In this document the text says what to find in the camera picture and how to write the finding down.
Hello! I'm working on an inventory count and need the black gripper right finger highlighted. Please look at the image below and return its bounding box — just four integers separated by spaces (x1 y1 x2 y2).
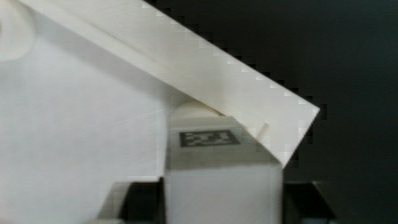
283 181 356 224

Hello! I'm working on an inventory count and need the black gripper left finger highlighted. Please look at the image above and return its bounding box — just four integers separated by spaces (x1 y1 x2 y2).
98 179 168 224

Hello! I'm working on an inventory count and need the white table leg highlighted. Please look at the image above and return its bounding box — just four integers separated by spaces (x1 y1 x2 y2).
164 102 283 224

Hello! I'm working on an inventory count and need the white square tabletop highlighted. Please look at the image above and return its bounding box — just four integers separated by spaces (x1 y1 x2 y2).
0 0 319 224

